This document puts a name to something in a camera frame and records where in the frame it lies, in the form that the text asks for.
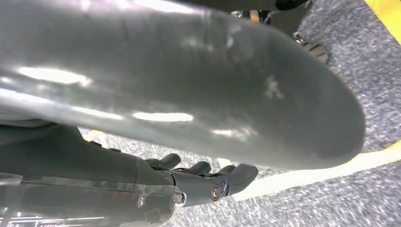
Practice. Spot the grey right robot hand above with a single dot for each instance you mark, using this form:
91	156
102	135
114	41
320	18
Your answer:
156	78

